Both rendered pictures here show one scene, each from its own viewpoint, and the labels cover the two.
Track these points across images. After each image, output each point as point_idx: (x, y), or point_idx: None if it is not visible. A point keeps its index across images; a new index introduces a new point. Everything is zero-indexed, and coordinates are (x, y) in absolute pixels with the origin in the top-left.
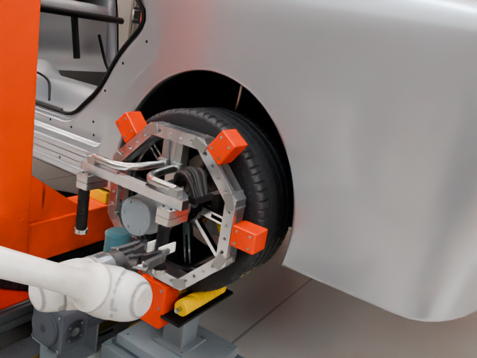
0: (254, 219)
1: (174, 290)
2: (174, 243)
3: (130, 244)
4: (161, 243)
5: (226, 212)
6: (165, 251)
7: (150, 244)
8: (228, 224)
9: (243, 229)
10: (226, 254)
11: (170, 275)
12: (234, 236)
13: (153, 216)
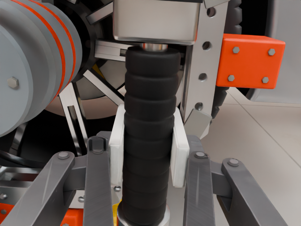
0: (228, 28)
1: (83, 209)
2: (179, 111)
3: (47, 193)
4: (164, 128)
5: (204, 13)
6: (203, 151)
7: (121, 147)
8: (212, 39)
9: (251, 39)
10: (211, 107)
11: (79, 191)
12: (230, 63)
13: (34, 58)
